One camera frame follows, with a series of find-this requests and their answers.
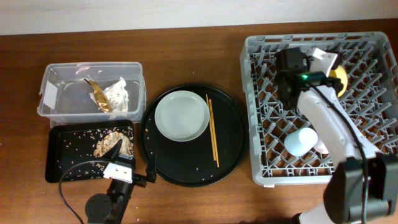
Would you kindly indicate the round black serving tray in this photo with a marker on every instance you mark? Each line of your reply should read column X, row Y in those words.
column 191, row 163

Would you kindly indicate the pink cup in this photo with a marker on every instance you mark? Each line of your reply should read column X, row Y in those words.
column 320, row 147

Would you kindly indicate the grey plate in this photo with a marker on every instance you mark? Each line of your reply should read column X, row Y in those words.
column 182, row 116

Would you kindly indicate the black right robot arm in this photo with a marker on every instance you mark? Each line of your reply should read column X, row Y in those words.
column 363, row 186

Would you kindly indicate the pile of food scraps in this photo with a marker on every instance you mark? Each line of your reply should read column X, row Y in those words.
column 110, row 140

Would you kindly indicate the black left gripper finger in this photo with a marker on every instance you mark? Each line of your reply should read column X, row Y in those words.
column 151, row 171
column 113, row 153

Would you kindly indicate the light blue cup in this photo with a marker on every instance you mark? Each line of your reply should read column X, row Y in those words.
column 301, row 141

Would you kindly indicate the white napkin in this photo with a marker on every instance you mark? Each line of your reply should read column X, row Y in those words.
column 117, row 95

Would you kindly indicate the black rectangular tray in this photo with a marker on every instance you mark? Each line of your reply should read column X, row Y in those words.
column 72, row 144

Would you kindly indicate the wooden chopstick right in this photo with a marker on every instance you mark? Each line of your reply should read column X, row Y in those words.
column 213, row 124

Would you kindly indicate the yellow bowl with scraps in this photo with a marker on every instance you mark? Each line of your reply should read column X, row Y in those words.
column 340, row 73

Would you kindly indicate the clear plastic bin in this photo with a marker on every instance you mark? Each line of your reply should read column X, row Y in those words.
column 74, row 105

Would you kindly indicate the grey dishwasher rack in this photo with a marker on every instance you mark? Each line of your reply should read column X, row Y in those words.
column 370, row 101

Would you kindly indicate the white label on bin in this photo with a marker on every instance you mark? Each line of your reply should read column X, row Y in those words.
column 50, row 95

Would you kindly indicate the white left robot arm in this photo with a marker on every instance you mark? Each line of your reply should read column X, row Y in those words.
column 111, row 206

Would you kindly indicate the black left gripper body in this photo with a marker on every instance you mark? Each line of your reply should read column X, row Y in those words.
column 138, row 180

